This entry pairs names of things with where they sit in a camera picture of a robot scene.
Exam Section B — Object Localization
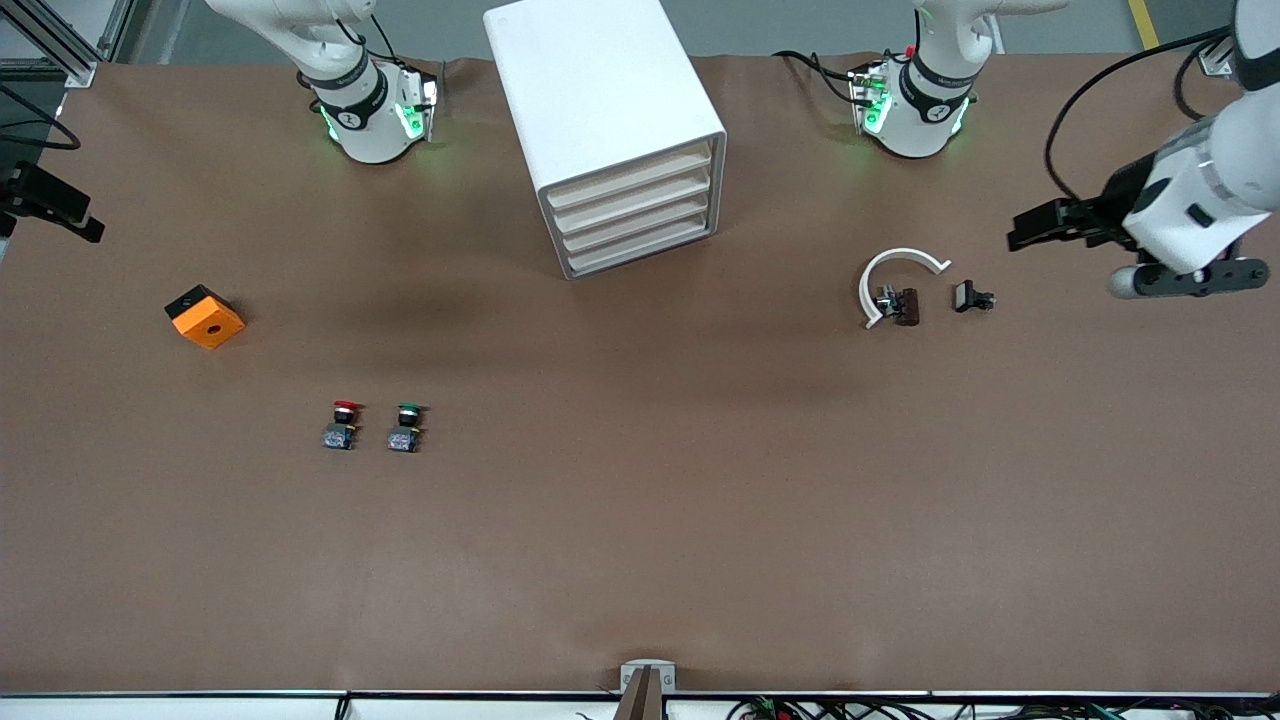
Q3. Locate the red push button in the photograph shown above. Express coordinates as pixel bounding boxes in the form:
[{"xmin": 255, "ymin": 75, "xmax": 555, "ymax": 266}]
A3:
[{"xmin": 322, "ymin": 399, "xmax": 365, "ymax": 452}]

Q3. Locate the green push button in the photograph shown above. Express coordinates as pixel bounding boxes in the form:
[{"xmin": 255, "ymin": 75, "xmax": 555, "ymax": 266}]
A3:
[{"xmin": 386, "ymin": 402, "xmax": 428, "ymax": 454}]

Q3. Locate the white curved plastic piece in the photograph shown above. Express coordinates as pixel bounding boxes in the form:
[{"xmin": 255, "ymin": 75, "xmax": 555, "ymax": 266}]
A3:
[{"xmin": 858, "ymin": 247, "xmax": 953, "ymax": 331}]

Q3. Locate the orange box with hole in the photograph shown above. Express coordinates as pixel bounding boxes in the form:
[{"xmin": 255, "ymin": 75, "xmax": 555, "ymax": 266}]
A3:
[{"xmin": 164, "ymin": 284, "xmax": 247, "ymax": 351}]

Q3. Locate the brown table cover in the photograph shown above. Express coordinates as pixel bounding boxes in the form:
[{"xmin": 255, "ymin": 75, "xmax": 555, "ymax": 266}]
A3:
[{"xmin": 0, "ymin": 52, "xmax": 1280, "ymax": 696}]

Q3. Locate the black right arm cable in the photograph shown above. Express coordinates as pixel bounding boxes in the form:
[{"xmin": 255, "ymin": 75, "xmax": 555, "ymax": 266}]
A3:
[{"xmin": 0, "ymin": 83, "xmax": 83, "ymax": 152}]

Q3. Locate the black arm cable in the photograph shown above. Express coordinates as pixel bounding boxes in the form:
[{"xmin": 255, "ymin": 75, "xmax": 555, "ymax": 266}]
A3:
[
  {"xmin": 0, "ymin": 83, "xmax": 83, "ymax": 152},
  {"xmin": 1044, "ymin": 25, "xmax": 1233, "ymax": 203}
]

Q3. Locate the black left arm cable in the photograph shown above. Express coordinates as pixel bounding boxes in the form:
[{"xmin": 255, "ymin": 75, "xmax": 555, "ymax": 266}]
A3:
[{"xmin": 1044, "ymin": 25, "xmax": 1233, "ymax": 203}]

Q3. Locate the aluminium frame profile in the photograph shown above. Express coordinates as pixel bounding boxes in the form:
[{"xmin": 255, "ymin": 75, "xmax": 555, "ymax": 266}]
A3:
[
  {"xmin": 1195, "ymin": 30, "xmax": 1238, "ymax": 77},
  {"xmin": 0, "ymin": 0, "xmax": 138, "ymax": 89}
]

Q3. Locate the black base cable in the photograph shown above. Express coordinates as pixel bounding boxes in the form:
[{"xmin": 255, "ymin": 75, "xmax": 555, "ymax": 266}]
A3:
[{"xmin": 772, "ymin": 48, "xmax": 863, "ymax": 106}]

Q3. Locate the white table edge rail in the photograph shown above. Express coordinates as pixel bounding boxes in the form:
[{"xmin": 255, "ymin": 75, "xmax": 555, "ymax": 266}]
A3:
[{"xmin": 0, "ymin": 690, "xmax": 1280, "ymax": 720}]

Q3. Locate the multicolour cable bundle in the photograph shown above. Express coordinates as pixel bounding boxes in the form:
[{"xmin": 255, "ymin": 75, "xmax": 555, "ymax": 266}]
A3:
[{"xmin": 728, "ymin": 695, "xmax": 1280, "ymax": 720}]

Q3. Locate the grey metal bracket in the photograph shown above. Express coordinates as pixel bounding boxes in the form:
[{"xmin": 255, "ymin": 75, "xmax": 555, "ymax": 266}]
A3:
[{"xmin": 619, "ymin": 659, "xmax": 678, "ymax": 694}]

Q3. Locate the brown post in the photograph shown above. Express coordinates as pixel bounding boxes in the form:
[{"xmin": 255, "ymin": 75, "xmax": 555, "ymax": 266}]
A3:
[{"xmin": 615, "ymin": 667, "xmax": 665, "ymax": 720}]

